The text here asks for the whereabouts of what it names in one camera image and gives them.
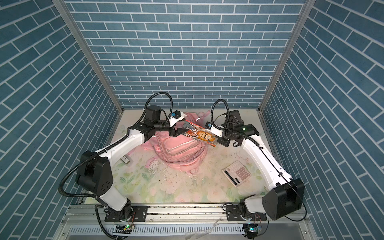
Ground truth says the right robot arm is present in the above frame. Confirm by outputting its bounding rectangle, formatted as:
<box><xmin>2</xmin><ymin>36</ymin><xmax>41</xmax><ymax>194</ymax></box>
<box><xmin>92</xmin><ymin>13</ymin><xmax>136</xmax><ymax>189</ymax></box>
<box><xmin>219</xmin><ymin>110</ymin><xmax>305</xmax><ymax>220</ymax></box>

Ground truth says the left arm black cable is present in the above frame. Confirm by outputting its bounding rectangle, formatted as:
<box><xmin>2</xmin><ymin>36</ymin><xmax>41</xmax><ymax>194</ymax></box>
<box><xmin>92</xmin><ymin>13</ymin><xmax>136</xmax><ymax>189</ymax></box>
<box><xmin>58</xmin><ymin>91</ymin><xmax>174</xmax><ymax>240</ymax></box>

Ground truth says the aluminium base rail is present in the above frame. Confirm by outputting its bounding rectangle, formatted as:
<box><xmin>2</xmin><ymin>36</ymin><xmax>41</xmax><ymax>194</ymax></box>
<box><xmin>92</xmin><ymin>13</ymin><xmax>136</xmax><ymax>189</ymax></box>
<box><xmin>52</xmin><ymin>202</ymin><xmax>319</xmax><ymax>240</ymax></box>

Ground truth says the pink student backpack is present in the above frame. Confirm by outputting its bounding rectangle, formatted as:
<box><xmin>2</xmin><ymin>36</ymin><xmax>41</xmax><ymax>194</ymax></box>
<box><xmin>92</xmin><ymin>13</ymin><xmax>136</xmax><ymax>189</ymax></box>
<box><xmin>140</xmin><ymin>110</ymin><xmax>212</xmax><ymax>175</ymax></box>

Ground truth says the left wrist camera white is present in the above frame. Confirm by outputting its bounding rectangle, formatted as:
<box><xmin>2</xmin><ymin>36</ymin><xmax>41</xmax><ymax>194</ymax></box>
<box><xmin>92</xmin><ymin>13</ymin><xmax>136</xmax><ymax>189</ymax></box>
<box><xmin>169</xmin><ymin>111</ymin><xmax>185</xmax><ymax>127</ymax></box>

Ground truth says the pink white calculator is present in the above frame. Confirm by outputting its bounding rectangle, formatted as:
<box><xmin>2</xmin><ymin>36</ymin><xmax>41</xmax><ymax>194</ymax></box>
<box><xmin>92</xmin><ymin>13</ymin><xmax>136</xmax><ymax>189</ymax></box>
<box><xmin>222</xmin><ymin>161</ymin><xmax>252</xmax><ymax>187</ymax></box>

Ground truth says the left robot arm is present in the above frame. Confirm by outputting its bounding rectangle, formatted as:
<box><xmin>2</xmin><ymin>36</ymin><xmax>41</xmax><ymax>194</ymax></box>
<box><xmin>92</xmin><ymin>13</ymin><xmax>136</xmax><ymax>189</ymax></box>
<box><xmin>76</xmin><ymin>106</ymin><xmax>185</xmax><ymax>222</ymax></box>

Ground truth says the colourful picture book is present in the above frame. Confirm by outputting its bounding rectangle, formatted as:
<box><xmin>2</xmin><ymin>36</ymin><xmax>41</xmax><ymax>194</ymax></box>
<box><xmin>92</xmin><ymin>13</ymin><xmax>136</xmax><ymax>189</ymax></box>
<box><xmin>183</xmin><ymin>121</ymin><xmax>218</xmax><ymax>147</ymax></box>

